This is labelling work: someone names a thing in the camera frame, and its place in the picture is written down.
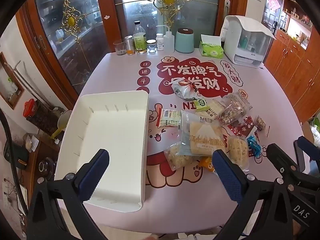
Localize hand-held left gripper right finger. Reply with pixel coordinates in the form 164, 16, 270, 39
212, 149, 300, 240

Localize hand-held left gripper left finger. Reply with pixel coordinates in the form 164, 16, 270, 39
26, 149, 110, 240

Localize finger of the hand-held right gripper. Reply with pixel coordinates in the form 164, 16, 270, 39
266, 143, 300, 183
294, 136, 320, 175

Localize orange snack packet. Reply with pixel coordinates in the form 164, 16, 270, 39
191, 156, 217, 173

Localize blue candy packet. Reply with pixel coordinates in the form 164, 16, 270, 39
247, 135, 262, 158

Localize clear rice cake packet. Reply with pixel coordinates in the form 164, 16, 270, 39
164, 141, 200, 172
228, 135, 250, 170

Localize red patterned snack packet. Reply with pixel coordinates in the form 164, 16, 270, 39
229, 116, 258, 137

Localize clear bread package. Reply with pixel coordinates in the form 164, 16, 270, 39
180, 110, 229, 157

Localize white plastic tray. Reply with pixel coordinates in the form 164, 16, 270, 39
54, 90, 149, 212

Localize small green snack packet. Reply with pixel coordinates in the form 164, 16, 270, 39
194, 98, 208, 112

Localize red and white snack bag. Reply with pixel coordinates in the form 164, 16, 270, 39
171, 78, 204, 100

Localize small nut packet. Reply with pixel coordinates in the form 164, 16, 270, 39
255, 115, 267, 132

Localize yellow and white pitcher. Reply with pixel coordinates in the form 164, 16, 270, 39
51, 110, 73, 140

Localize clear bag of nuts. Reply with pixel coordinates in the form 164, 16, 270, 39
216, 92, 253, 127

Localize cream cracker packet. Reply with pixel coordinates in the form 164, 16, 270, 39
197, 99, 225, 123

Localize white and green snack packet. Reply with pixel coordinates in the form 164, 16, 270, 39
156, 109, 182, 128

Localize jar with red lid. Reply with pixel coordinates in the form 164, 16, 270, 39
23, 99, 59, 133

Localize wooden cabinets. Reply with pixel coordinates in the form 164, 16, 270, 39
262, 25, 320, 123

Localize white countertop appliance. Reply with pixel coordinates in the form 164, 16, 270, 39
220, 15, 277, 68

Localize green tissue box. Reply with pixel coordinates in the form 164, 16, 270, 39
199, 34, 224, 57

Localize clear drinking glass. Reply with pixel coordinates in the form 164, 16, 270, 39
113, 40, 127, 56

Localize small silver can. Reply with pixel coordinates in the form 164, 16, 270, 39
124, 35, 136, 55

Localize mint canister with brown lid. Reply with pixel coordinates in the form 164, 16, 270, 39
174, 28, 195, 54

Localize glass bottle with green label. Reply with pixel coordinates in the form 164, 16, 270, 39
133, 21, 147, 54

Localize white squeeze bottle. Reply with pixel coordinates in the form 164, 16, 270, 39
156, 25, 175, 53

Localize white pill bottle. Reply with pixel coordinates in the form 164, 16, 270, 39
156, 33, 165, 52

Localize wooden glass door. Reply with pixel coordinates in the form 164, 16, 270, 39
24, 0, 113, 98
110, 0, 240, 53

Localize wooden picture frame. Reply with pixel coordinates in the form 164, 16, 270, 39
0, 52, 25, 109

